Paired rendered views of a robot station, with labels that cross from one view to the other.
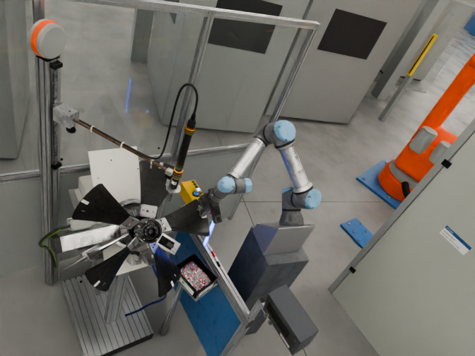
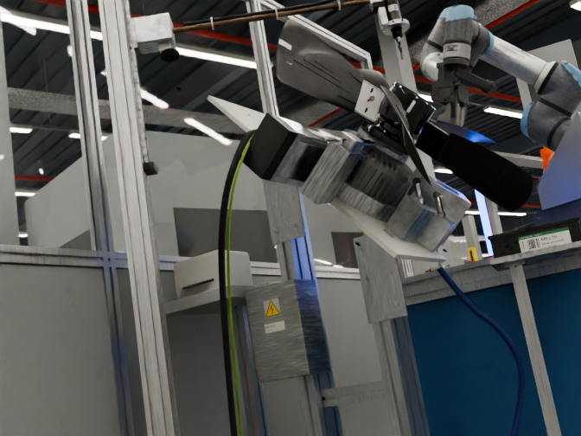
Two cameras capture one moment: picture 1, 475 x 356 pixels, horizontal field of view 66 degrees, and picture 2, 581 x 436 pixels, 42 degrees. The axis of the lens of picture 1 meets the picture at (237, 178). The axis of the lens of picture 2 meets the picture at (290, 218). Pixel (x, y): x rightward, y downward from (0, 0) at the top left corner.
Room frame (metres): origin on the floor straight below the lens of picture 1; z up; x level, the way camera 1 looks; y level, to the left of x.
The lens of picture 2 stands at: (-0.46, 0.90, 0.59)
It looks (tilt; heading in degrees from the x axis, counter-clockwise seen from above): 13 degrees up; 351
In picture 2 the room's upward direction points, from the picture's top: 9 degrees counter-clockwise
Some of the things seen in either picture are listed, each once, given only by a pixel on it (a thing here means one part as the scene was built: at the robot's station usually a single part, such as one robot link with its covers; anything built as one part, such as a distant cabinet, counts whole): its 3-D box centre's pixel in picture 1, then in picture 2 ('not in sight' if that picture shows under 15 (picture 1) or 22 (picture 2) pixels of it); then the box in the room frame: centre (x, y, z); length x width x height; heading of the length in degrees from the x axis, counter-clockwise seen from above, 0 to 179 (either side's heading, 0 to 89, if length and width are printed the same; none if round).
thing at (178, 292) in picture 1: (173, 306); (553, 429); (1.32, 0.06, 0.40); 0.03 x 0.03 x 0.80; 62
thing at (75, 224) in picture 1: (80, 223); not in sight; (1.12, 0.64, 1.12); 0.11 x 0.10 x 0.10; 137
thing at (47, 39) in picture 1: (47, 39); not in sight; (1.37, 0.98, 1.88); 0.17 x 0.15 x 0.16; 137
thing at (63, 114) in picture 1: (65, 114); (153, 34); (1.35, 0.88, 1.54); 0.10 x 0.07 x 0.08; 82
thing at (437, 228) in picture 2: (148, 256); (431, 229); (1.25, 0.29, 0.91); 0.12 x 0.08 x 0.12; 47
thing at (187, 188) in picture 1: (191, 194); not in sight; (1.73, 0.23, 1.02); 0.16 x 0.10 x 0.11; 47
